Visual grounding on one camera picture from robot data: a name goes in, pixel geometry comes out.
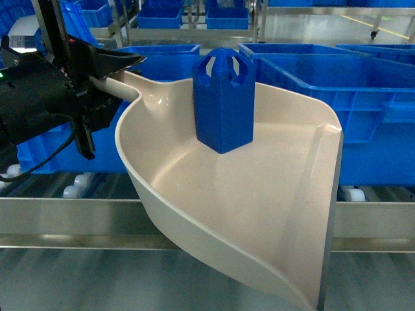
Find tilted blue bin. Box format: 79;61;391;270
1;1;101;47

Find blue plastic part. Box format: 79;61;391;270
193;48;255;154

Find rear left blue bin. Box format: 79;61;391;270
115;44;200;82

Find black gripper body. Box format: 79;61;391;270
65;38;122;132

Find front left blue bin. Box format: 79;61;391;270
16;64;195;176

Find beige plastic scoop tray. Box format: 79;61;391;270
96;72;343;310

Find rear right blue bin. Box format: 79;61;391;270
238;43;367;63

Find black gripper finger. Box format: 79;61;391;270
95;49;147;79
75;122;95;160

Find front right blue bin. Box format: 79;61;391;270
257;54;414;186

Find steel roller shelf frame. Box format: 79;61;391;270
0;171;415;253

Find black cable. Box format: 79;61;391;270
0;121;78;182

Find white camera module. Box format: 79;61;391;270
8;15;45;53

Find far blue bin right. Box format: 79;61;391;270
206;7;250;30

